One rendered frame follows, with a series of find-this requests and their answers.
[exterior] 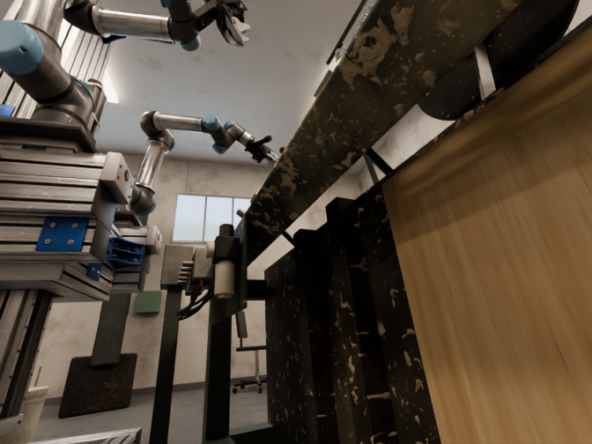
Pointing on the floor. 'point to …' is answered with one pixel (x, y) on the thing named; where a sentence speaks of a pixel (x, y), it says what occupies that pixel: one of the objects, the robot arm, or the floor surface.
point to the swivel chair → (247, 350)
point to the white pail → (34, 400)
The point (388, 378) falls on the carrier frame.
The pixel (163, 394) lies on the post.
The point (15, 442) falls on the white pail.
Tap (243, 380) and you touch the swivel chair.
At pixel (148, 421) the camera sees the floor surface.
